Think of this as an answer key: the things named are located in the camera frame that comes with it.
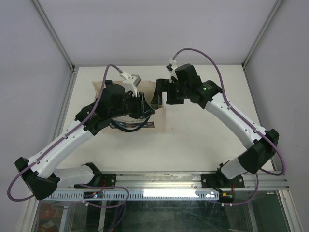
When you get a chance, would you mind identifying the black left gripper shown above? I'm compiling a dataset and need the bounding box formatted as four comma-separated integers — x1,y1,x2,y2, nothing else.
110,90,155,119

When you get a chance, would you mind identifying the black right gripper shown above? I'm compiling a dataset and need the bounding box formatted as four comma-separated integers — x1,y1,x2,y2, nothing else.
150,79,189,105

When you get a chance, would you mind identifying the cream canvas tote bag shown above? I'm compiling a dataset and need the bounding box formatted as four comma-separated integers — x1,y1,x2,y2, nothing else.
92,80,166,132

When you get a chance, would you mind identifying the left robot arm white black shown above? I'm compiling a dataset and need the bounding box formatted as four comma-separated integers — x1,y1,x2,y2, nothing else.
15,84,155,200

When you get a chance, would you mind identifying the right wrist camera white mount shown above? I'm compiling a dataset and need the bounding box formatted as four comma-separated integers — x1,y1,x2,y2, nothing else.
166,59,178,82

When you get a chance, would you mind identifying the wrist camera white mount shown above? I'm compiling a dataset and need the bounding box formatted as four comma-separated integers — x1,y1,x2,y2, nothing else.
120,72,141,97
166,59,178,82

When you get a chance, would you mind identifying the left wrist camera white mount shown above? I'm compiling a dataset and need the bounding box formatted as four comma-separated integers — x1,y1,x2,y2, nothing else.
120,72,141,97

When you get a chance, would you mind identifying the aluminium frame rail back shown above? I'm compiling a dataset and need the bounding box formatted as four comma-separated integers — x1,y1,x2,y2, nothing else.
74,61,243,68

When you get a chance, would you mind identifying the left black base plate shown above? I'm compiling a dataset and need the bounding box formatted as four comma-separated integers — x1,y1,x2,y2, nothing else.
74,170,116,189

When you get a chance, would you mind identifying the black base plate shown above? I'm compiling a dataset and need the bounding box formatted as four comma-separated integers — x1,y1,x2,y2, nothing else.
200,173,245,189
74,170,116,189

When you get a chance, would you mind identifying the aluminium mounting rail front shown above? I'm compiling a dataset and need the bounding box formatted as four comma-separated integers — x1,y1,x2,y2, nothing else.
55,170,290,191

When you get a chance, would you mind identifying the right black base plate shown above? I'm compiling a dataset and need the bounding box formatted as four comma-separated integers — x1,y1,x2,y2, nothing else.
200,173,245,189

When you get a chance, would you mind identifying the grey slotted cable duct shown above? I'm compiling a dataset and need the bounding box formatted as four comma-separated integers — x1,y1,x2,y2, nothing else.
46,189,219,201

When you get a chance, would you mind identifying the left aluminium frame post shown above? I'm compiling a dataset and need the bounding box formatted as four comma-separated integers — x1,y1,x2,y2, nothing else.
30,0,75,71

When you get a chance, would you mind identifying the aluminium frame post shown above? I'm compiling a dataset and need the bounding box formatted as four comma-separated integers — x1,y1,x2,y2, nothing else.
242,0,285,70
30,0,75,71

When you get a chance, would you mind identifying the right aluminium frame post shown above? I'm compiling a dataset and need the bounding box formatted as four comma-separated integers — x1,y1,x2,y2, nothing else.
242,0,285,70

